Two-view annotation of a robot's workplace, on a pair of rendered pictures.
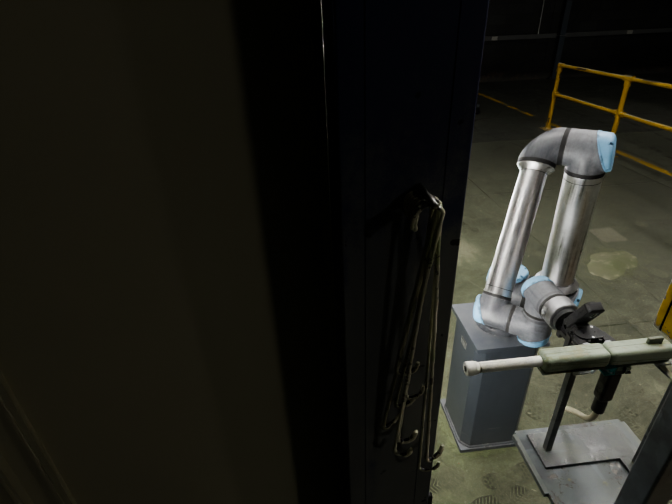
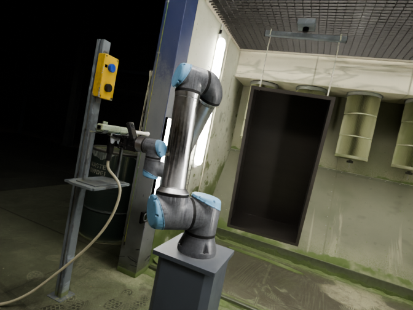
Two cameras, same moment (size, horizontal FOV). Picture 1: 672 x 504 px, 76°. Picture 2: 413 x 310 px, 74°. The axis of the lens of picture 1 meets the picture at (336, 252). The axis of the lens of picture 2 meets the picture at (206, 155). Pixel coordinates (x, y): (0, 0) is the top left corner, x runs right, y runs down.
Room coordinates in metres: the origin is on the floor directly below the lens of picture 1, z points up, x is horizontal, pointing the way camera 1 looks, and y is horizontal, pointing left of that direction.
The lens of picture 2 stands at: (1.96, -1.87, 1.18)
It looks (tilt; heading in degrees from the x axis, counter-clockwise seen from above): 4 degrees down; 116
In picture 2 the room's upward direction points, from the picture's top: 11 degrees clockwise
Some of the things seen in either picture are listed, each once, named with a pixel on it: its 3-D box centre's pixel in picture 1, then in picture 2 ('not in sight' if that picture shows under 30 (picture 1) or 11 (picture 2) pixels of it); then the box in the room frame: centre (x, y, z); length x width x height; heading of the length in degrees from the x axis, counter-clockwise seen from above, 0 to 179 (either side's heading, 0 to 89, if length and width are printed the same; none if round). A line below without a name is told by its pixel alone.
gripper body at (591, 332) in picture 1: (577, 335); (129, 143); (0.86, -0.63, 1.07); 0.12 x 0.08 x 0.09; 5
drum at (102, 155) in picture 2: not in sight; (114, 191); (-0.05, 0.29, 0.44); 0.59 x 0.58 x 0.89; 166
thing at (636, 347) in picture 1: (561, 382); (124, 143); (0.72, -0.52, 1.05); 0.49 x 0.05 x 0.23; 95
